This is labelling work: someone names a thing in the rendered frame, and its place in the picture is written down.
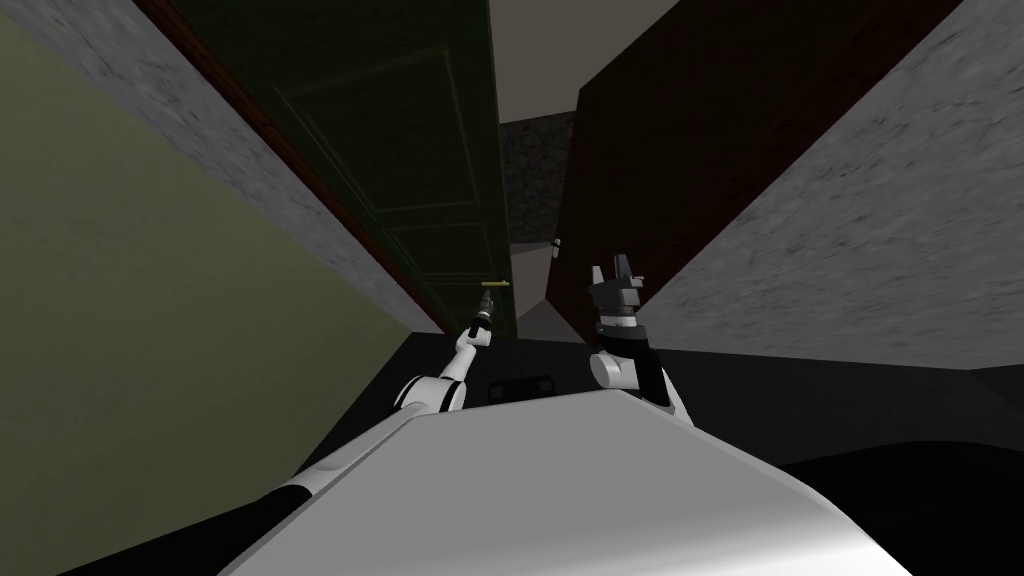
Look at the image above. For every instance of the dark brown door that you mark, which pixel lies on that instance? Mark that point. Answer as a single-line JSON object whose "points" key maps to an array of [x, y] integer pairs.
{"points": [[680, 144]]}

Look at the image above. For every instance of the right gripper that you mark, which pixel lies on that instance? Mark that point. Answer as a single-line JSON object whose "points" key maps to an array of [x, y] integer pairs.
{"points": [[616, 300]]}

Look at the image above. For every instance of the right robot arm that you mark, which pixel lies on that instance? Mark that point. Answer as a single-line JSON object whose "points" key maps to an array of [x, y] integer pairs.
{"points": [[632, 368]]}

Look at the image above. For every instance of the dark green door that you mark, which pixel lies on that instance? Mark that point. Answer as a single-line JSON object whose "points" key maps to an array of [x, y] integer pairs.
{"points": [[400, 144]]}

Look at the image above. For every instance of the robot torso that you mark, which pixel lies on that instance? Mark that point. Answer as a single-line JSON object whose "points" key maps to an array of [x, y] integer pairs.
{"points": [[560, 488]]}

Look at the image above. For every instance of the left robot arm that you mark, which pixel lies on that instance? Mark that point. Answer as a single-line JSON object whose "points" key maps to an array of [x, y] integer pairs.
{"points": [[436, 390]]}

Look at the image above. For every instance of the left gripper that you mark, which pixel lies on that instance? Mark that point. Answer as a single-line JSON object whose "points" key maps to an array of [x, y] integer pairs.
{"points": [[486, 304]]}

